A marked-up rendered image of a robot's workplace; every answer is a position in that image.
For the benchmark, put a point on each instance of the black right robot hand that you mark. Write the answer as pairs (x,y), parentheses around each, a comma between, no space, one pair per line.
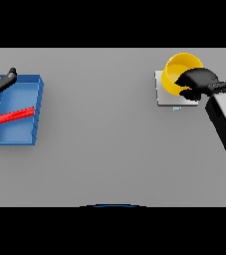
(200,82)

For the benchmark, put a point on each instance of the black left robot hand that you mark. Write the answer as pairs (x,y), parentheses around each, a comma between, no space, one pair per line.
(1,83)

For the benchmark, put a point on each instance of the yellow bowl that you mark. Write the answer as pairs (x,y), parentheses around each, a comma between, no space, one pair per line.
(176,73)

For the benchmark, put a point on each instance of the pale square measuring scale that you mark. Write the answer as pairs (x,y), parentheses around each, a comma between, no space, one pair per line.
(171,98)

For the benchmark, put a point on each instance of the red beaker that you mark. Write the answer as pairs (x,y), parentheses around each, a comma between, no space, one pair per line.
(15,115)

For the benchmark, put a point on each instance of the blue tray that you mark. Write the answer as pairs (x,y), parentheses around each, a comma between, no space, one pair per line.
(15,111)

